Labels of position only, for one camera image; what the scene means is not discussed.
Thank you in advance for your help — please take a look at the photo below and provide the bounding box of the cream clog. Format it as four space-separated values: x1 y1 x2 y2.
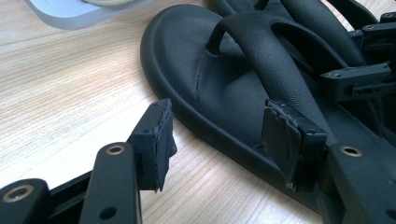
81 0 139 7

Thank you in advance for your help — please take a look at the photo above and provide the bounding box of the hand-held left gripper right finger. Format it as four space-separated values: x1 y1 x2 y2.
261 99 396 224

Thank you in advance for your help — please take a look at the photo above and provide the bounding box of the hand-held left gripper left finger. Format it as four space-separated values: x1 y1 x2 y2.
78 98 178 224

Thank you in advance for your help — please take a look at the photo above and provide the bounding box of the white two-tier shoe rack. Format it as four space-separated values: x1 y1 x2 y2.
23 0 153 31

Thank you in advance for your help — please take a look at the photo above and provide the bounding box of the black flip-flop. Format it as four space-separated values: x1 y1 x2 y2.
139 4 396 216
211 0 379 32

